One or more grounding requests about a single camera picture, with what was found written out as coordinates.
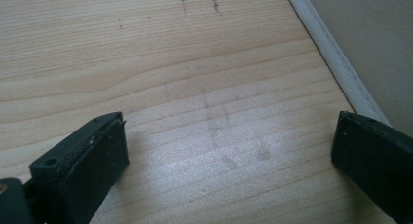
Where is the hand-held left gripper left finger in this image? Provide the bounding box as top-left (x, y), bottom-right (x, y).
top-left (22, 111), bottom-right (131, 224)

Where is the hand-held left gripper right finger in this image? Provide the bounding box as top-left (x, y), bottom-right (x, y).
top-left (330, 110), bottom-right (413, 224)

